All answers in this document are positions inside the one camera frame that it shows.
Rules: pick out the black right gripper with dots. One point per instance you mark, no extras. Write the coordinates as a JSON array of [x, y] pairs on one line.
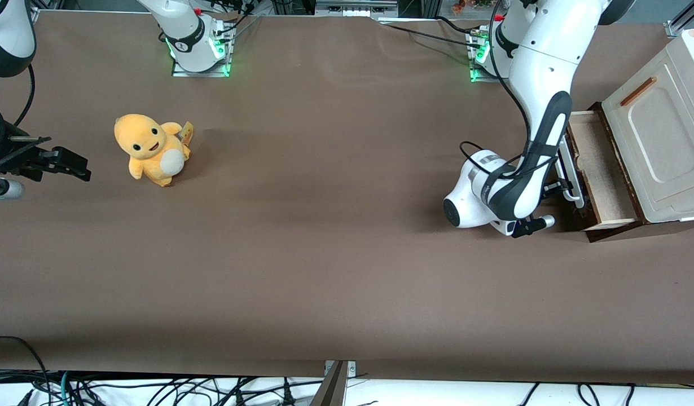
[[21, 159]]

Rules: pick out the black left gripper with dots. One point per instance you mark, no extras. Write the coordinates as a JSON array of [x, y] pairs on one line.
[[556, 185]]

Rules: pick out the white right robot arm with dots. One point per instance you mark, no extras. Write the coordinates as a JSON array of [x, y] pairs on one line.
[[186, 34]]

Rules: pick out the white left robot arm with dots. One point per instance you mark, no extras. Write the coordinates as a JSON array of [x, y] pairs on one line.
[[544, 56]]

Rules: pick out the cream and wood drawer cabinet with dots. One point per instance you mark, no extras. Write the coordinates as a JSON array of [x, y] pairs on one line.
[[663, 141]]

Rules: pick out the yellow plush dinosaur toy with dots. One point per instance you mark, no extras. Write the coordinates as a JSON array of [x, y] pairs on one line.
[[149, 149]]

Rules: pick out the brown strip on cabinet lid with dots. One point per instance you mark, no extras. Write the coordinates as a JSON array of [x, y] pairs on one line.
[[638, 91]]

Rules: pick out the aluminium corner profile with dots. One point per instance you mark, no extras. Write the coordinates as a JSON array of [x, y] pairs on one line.
[[685, 20], [34, 14]]

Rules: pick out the small orange background object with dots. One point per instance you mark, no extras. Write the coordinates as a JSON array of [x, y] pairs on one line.
[[458, 7]]

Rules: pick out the black equipment box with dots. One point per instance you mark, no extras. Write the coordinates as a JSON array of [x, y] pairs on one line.
[[293, 7]]

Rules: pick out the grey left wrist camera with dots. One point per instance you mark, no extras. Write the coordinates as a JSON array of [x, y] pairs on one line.
[[546, 221]]

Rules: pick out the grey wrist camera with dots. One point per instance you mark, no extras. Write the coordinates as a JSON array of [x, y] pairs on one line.
[[5, 189], [546, 221]]

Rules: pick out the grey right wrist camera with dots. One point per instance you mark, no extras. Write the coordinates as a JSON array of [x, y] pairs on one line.
[[5, 189]]

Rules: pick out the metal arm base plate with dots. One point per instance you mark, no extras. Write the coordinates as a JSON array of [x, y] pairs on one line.
[[211, 72], [485, 76]]

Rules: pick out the aluminium frame rail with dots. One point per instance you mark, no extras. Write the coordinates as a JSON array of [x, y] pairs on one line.
[[355, 8]]

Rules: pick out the metal table clamp bracket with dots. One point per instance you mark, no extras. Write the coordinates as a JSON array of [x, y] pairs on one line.
[[338, 384]]

